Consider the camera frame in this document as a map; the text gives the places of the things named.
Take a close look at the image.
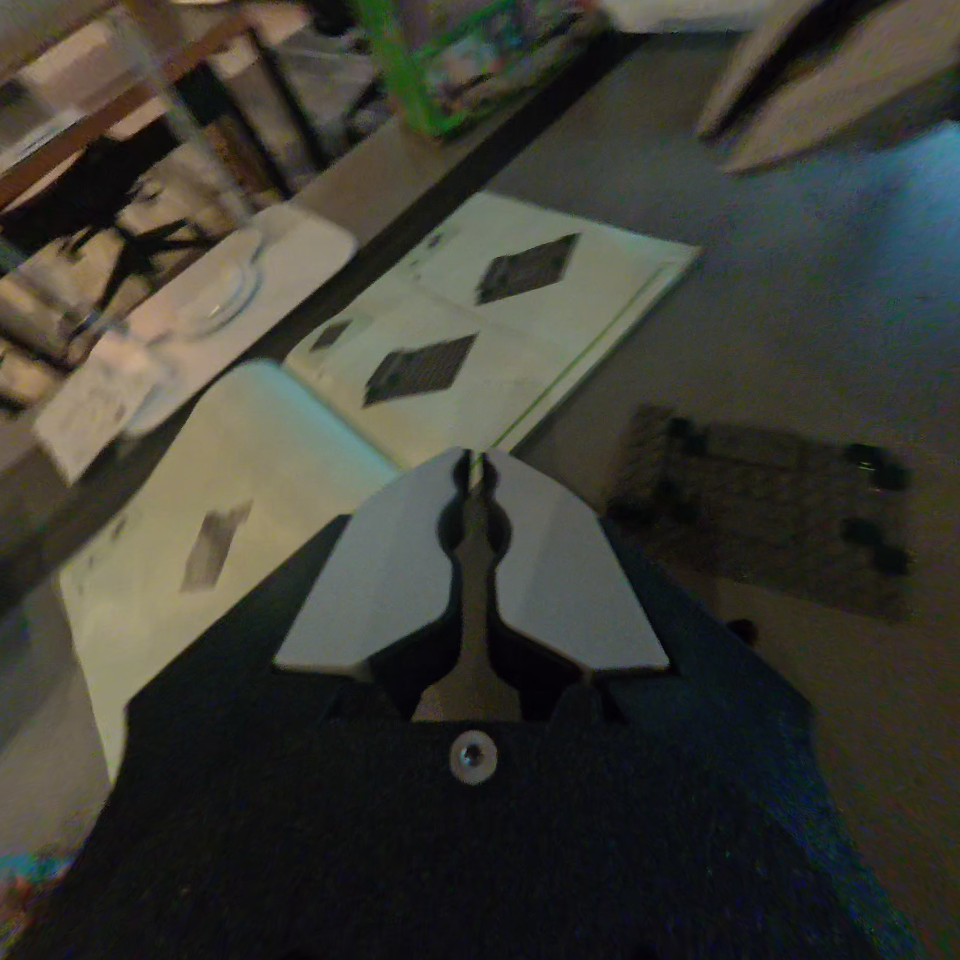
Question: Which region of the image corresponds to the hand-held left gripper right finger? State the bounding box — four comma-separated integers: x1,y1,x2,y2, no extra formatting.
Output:
483,448,671,676

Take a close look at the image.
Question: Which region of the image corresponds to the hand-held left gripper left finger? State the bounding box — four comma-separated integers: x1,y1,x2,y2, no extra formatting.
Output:
273,447,474,674

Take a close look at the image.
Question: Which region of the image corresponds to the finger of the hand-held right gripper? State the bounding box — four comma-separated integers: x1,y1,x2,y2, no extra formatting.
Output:
720,0,960,176
696,0,810,141

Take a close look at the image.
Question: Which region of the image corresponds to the white instruction booklet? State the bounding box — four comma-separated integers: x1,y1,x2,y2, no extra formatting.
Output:
60,191,702,781

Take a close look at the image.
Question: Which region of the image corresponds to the grey studded building baseplate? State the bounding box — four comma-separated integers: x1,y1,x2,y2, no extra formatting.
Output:
607,405,912,624

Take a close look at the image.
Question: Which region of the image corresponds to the wooden-edged side desk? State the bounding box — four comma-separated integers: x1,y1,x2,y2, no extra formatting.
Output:
0,0,260,207

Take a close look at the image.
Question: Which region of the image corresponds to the colourful green-edged toy box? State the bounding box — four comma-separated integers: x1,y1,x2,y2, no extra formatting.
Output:
352,0,609,140

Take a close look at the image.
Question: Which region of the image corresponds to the white printed leaflet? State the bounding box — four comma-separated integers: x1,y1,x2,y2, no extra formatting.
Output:
33,330,170,485

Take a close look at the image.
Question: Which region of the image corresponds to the adjoining grey table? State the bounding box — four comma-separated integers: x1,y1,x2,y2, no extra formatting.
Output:
0,0,654,616

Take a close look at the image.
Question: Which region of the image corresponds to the black office chair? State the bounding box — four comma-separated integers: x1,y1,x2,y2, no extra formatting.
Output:
0,120,219,301

